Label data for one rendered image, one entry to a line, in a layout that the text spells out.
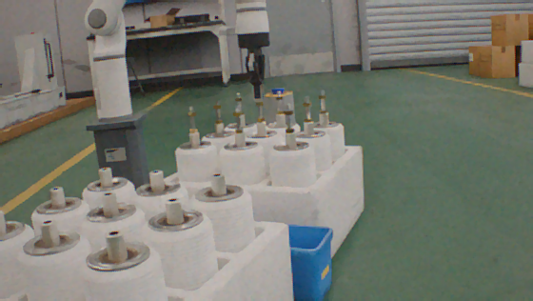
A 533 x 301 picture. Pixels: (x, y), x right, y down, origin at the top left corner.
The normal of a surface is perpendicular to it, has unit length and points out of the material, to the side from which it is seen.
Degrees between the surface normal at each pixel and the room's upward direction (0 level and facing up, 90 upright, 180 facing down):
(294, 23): 90
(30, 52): 69
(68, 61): 90
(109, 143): 91
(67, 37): 90
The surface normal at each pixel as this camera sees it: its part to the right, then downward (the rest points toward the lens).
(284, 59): 0.03, 0.22
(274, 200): -0.40, 0.23
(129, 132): 0.72, 0.15
